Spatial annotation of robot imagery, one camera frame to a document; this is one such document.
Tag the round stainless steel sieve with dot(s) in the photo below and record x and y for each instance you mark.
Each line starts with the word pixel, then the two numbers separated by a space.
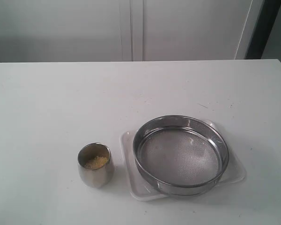
pixel 180 155

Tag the yellow grain powder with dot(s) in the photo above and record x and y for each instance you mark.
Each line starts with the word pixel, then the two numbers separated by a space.
pixel 96 163

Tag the stainless steel cup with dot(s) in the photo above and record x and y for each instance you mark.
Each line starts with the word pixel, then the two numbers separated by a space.
pixel 98 177

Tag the white plastic tray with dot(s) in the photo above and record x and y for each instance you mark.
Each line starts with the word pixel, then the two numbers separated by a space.
pixel 143 191

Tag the white cabinet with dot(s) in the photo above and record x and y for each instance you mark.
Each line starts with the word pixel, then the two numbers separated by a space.
pixel 126 30

